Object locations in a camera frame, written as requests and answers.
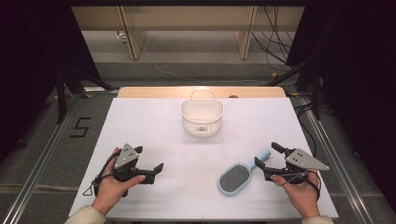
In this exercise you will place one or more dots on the aluminium floor rail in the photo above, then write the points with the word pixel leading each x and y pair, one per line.
pixel 339 168
pixel 34 174

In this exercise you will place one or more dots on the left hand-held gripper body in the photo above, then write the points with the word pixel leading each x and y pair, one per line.
pixel 125 156

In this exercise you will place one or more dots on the beige wooden desk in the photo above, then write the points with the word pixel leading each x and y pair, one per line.
pixel 186 17

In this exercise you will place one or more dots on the white plastic basket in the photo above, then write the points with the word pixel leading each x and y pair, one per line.
pixel 202 118

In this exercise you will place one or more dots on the white table mat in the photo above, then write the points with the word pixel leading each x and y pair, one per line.
pixel 186 149

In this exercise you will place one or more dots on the person's right hand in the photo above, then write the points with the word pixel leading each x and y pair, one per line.
pixel 299 193

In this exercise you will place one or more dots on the black metal stand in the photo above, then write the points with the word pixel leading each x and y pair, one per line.
pixel 61 93
pixel 315 93

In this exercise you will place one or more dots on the person's left hand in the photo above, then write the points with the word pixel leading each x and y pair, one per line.
pixel 109 186

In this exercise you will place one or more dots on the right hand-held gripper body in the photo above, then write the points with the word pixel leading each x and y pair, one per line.
pixel 299 158

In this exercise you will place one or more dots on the light blue hairbrush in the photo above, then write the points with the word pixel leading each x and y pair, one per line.
pixel 233 179

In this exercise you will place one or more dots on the dark curtain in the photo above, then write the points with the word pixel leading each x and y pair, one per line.
pixel 358 77
pixel 28 62

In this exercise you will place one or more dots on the wooden table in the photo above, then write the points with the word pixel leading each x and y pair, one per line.
pixel 149 92

